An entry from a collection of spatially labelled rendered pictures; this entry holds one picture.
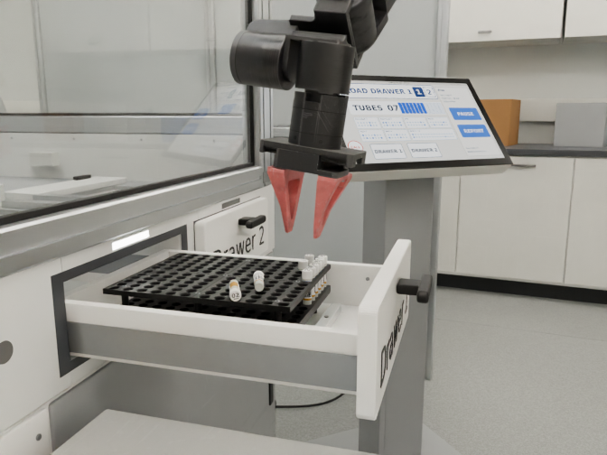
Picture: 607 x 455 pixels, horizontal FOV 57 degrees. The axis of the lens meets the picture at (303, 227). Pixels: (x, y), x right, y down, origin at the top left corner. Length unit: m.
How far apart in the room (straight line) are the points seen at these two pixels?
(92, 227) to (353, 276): 0.34
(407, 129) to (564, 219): 2.16
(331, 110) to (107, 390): 0.43
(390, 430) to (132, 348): 1.25
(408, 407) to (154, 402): 1.07
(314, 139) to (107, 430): 0.38
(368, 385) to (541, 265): 3.13
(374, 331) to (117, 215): 0.36
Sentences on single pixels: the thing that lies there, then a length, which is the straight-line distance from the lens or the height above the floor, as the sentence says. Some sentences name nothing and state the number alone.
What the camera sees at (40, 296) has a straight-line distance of 0.63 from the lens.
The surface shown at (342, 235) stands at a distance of 2.40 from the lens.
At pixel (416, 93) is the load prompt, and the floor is 1.15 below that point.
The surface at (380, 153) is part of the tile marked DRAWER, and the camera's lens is 1.41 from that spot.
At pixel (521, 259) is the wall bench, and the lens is 3.61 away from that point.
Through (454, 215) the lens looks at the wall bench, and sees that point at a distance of 3.58.
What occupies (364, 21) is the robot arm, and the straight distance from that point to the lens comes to 0.63.
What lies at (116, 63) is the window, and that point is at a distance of 0.75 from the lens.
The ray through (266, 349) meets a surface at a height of 0.87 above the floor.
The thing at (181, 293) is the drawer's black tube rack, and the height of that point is 0.90.
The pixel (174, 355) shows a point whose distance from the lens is 0.60.
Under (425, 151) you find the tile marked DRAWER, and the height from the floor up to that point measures 1.00.
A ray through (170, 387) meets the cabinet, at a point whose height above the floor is 0.70.
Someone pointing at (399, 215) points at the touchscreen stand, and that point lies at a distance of 1.56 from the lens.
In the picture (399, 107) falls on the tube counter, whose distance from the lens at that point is 1.55.
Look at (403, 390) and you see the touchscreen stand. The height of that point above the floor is 0.29.
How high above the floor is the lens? 1.09
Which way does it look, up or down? 11 degrees down
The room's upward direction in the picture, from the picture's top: straight up
